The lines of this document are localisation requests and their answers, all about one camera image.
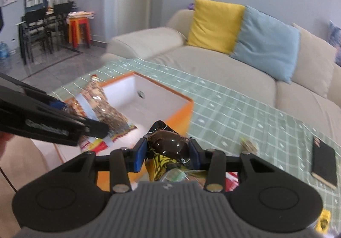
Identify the peanut snack bag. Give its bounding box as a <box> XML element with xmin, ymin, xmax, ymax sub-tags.
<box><xmin>67</xmin><ymin>75</ymin><xmax>138</xmax><ymax>155</ymax></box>

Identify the beige cushion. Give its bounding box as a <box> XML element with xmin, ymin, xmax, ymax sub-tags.
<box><xmin>292</xmin><ymin>23</ymin><xmax>336</xmax><ymax>98</ymax></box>

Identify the green grid tablecloth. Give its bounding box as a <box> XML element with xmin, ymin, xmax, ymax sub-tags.
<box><xmin>49</xmin><ymin>57</ymin><xmax>341</xmax><ymax>217</ymax></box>

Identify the light blue cushion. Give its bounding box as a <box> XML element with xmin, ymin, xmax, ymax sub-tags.
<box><xmin>231</xmin><ymin>6</ymin><xmax>300</xmax><ymax>83</ymax></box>

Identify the black dining chair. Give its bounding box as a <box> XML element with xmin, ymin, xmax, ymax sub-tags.
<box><xmin>17</xmin><ymin>7</ymin><xmax>53</xmax><ymax>65</ymax></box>

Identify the blue patterned cushion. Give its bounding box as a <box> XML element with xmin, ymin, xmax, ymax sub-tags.
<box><xmin>328</xmin><ymin>21</ymin><xmax>341</xmax><ymax>66</ymax></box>

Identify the person left hand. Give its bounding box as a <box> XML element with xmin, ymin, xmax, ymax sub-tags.
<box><xmin>0</xmin><ymin>132</ymin><xmax>14</xmax><ymax>157</ymax></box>

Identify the yellow cushion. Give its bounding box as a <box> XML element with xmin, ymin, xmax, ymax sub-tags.
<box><xmin>187</xmin><ymin>0</ymin><xmax>245</xmax><ymax>54</ymax></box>

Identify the black notebook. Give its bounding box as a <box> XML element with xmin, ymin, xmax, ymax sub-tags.
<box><xmin>311</xmin><ymin>136</ymin><xmax>338</xmax><ymax>189</ymax></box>

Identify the yellow tissue pack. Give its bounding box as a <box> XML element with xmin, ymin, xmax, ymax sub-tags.
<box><xmin>315</xmin><ymin>209</ymin><xmax>331</xmax><ymax>234</ymax></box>

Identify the red orange stool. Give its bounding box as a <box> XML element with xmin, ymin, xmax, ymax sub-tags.
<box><xmin>68</xmin><ymin>17</ymin><xmax>91</xmax><ymax>49</ymax></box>

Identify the green candy bag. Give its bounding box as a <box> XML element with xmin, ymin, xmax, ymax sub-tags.
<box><xmin>240</xmin><ymin>137</ymin><xmax>259</xmax><ymax>155</ymax></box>

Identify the black yellow snack packet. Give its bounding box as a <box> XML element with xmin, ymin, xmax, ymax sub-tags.
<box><xmin>144</xmin><ymin>120</ymin><xmax>190</xmax><ymax>182</ymax></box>

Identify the red snack bag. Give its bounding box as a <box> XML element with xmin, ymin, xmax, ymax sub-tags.
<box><xmin>225</xmin><ymin>172</ymin><xmax>239</xmax><ymax>192</ymax></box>

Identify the beige sofa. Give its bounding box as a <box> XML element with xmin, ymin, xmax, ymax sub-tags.
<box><xmin>101</xmin><ymin>10</ymin><xmax>340</xmax><ymax>142</ymax></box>

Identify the orange storage box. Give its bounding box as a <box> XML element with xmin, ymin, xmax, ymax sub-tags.
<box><xmin>54</xmin><ymin>71</ymin><xmax>195</xmax><ymax>192</ymax></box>

